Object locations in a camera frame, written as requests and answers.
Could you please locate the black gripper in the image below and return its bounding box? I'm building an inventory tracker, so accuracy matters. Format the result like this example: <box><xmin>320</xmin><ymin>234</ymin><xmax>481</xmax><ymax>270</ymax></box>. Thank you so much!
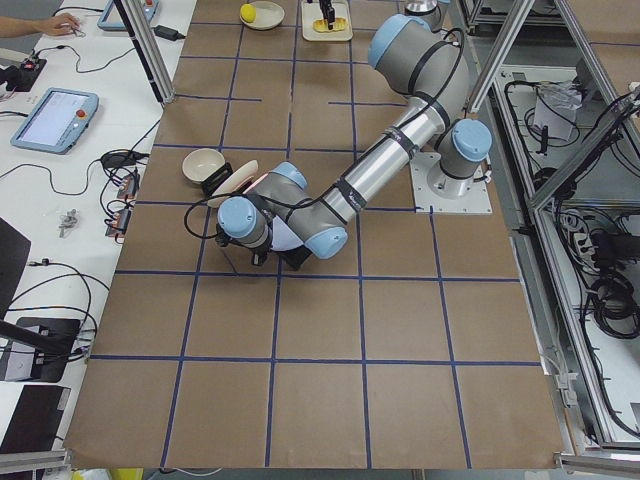
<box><xmin>319</xmin><ymin>0</ymin><xmax>334</xmax><ymax>28</ymax></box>
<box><xmin>215</xmin><ymin>224</ymin><xmax>273</xmax><ymax>265</ymax></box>

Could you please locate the blue plate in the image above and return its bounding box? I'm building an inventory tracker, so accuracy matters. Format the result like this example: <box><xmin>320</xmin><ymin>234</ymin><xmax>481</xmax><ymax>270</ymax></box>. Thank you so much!
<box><xmin>271</xmin><ymin>216</ymin><xmax>304</xmax><ymax>252</ymax></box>

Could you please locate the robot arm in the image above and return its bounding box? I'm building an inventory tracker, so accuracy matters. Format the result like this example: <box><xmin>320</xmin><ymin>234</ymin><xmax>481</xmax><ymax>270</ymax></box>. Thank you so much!
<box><xmin>214</xmin><ymin>14</ymin><xmax>492</xmax><ymax>268</ymax></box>
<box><xmin>313</xmin><ymin>0</ymin><xmax>450</xmax><ymax>32</ymax></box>

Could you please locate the pink plate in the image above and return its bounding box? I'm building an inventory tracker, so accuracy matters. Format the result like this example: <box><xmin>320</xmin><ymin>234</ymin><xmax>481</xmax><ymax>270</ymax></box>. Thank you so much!
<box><xmin>246</xmin><ymin>177</ymin><xmax>262</xmax><ymax>191</ymax></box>

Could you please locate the cream plate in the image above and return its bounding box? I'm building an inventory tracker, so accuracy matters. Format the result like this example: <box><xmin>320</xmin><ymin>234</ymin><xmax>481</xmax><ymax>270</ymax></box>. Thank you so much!
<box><xmin>214</xmin><ymin>160</ymin><xmax>259</xmax><ymax>195</ymax></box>

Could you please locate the person's hand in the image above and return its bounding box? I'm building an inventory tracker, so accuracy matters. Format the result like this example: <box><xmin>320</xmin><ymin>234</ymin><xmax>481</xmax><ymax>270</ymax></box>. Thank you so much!
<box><xmin>39</xmin><ymin>13</ymin><xmax>80</xmax><ymax>37</ymax></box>

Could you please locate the white rectangular tray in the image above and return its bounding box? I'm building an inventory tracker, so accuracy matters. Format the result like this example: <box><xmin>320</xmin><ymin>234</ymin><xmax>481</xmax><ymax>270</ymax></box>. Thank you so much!
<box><xmin>300</xmin><ymin>1</ymin><xmax>353</xmax><ymax>42</ymax></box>

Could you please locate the black dish rack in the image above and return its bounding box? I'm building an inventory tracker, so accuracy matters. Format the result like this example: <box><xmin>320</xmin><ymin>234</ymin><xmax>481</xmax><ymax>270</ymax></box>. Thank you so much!
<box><xmin>202</xmin><ymin>164</ymin><xmax>311</xmax><ymax>271</ymax></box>

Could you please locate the yellow lemon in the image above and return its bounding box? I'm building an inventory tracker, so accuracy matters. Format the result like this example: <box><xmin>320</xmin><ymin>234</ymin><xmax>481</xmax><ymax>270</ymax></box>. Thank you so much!
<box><xmin>240</xmin><ymin>3</ymin><xmax>257</xmax><ymax>24</ymax></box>

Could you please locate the small cream bowl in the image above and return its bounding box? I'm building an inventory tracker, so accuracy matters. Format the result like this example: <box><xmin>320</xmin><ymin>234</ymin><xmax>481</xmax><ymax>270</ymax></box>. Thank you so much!
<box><xmin>182</xmin><ymin>148</ymin><xmax>225</xmax><ymax>184</ymax></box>

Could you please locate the black power adapter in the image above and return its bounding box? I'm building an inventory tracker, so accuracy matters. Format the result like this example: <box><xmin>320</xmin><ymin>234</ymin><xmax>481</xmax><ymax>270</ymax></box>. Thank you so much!
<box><xmin>153</xmin><ymin>25</ymin><xmax>186</xmax><ymax>41</ymax></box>

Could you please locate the blue teach pendant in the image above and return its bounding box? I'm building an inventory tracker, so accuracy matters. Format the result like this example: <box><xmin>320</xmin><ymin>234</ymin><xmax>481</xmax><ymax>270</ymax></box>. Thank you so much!
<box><xmin>97</xmin><ymin>0</ymin><xmax>164</xmax><ymax>30</ymax></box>
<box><xmin>10</xmin><ymin>88</ymin><xmax>100</xmax><ymax>154</ymax></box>

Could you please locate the black monitor stand base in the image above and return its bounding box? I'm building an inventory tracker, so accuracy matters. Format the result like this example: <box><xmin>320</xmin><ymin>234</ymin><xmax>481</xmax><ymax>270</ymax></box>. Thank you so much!
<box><xmin>1</xmin><ymin>317</ymin><xmax>80</xmax><ymax>383</ymax></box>

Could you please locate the black braided cable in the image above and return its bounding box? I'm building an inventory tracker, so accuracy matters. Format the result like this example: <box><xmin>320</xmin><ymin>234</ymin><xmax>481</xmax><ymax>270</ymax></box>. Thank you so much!
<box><xmin>183</xmin><ymin>197</ymin><xmax>224</xmax><ymax>244</ymax></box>

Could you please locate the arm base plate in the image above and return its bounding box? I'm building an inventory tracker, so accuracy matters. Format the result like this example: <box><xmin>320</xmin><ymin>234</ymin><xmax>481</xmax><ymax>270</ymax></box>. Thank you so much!
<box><xmin>409</xmin><ymin>152</ymin><xmax>493</xmax><ymax>215</ymax></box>

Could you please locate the aluminium frame post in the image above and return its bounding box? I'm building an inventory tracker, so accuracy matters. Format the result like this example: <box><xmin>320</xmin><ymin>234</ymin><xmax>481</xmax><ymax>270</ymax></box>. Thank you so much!
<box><xmin>114</xmin><ymin>0</ymin><xmax>175</xmax><ymax>105</ymax></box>

